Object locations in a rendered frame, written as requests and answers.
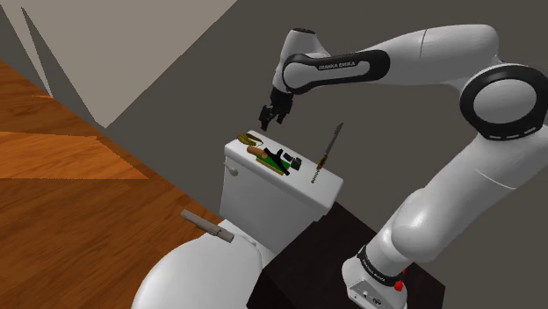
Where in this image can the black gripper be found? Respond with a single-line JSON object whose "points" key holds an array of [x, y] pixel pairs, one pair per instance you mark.
{"points": [[281, 101]]}

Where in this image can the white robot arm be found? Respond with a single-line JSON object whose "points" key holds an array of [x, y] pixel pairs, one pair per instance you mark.
{"points": [[445, 55]]}

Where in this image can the olive yellow banana peel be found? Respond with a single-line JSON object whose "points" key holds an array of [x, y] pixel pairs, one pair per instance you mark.
{"points": [[248, 137]]}

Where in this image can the brown wooden cylinder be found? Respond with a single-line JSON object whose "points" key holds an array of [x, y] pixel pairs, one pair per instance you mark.
{"points": [[256, 151]]}

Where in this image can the black angled tool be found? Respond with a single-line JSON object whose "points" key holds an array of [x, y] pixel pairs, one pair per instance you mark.
{"points": [[276, 159]]}

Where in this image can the green flat board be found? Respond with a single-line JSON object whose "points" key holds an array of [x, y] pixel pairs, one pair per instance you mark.
{"points": [[269, 165]]}

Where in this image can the small black box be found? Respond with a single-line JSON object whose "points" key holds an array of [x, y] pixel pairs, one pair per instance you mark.
{"points": [[294, 161]]}

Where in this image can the white toilet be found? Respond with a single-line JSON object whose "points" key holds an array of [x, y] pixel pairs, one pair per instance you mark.
{"points": [[265, 201]]}

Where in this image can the grey rectangular bar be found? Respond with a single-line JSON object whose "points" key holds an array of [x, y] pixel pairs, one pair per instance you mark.
{"points": [[207, 226]]}

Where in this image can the dark robot stand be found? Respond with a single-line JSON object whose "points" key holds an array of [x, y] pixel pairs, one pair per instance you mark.
{"points": [[317, 261]]}

